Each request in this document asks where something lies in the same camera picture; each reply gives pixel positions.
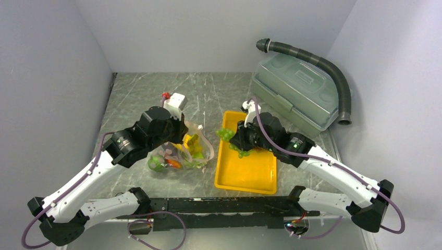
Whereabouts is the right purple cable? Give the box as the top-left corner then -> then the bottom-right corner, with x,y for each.
248,96 -> 406,240

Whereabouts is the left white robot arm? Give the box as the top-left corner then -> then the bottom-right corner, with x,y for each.
28,105 -> 188,246

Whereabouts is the green grapes bunch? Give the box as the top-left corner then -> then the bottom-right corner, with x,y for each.
216,128 -> 253,158

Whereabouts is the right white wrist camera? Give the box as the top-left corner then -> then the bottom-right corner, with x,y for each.
241,99 -> 261,127

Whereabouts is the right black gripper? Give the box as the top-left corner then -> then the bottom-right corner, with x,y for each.
231,117 -> 276,153

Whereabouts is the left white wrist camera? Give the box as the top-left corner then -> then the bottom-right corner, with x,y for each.
161,92 -> 188,120

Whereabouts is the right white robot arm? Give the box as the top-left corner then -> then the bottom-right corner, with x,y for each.
228,112 -> 394,233

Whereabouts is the celery stalk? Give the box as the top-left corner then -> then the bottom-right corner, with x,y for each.
184,153 -> 207,169

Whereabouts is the green artichoke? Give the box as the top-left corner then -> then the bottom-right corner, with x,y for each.
147,155 -> 167,172

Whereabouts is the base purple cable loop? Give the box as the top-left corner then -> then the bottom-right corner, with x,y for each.
126,211 -> 187,250

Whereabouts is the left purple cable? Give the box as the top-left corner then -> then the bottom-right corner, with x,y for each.
21,95 -> 170,250

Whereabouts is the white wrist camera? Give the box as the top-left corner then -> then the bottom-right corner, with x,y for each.
161,92 -> 188,120
241,99 -> 261,127

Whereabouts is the grey corrugated hose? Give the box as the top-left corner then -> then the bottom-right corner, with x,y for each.
255,37 -> 353,126

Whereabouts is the yellow plastic tray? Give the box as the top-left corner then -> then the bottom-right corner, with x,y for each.
214,110 -> 278,196

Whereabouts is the clear lidded storage box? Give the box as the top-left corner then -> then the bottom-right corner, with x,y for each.
251,54 -> 338,137

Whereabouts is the yellow banana bunch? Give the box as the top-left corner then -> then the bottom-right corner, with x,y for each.
184,134 -> 203,158

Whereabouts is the clear pink zip top bag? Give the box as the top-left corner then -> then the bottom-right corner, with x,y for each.
148,121 -> 215,172

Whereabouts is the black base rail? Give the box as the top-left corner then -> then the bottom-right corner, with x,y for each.
150,196 -> 304,232

